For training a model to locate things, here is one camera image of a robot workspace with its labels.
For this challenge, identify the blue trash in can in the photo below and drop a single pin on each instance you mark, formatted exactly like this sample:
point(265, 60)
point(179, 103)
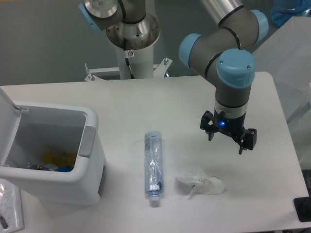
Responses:
point(51, 167)

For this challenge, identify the black device at table edge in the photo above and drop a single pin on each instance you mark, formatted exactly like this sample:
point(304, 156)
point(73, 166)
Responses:
point(303, 208)

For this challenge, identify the white trash can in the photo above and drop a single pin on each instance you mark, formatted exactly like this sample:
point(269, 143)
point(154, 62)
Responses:
point(52, 151)

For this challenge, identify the clear plastic bottle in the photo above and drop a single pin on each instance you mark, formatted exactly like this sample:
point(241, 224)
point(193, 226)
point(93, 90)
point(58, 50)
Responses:
point(153, 167)

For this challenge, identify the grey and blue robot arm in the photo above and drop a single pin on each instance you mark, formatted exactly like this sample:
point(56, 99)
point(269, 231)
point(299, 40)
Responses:
point(221, 58)

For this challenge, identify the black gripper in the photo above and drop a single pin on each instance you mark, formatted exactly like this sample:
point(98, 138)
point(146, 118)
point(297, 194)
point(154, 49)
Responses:
point(232, 127)

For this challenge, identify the plastic covered sheet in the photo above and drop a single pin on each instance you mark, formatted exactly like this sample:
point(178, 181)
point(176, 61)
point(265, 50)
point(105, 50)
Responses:
point(11, 213)

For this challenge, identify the white side table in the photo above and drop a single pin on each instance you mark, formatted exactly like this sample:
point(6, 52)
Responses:
point(286, 55)

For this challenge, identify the yellow trash in can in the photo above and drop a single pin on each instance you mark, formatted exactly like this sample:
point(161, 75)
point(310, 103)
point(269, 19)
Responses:
point(60, 160)

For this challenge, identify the white paper trash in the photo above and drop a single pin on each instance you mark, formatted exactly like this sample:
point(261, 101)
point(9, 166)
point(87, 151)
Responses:
point(196, 181)

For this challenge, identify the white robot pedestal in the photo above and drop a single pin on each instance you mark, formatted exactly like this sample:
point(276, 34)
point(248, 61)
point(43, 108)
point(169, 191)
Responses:
point(134, 43)

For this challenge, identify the blue water jug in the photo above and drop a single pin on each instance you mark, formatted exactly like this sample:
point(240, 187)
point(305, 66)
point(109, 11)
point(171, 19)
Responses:
point(283, 10)

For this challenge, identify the white pedestal base frame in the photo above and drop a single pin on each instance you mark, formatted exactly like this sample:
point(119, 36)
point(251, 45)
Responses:
point(113, 73)

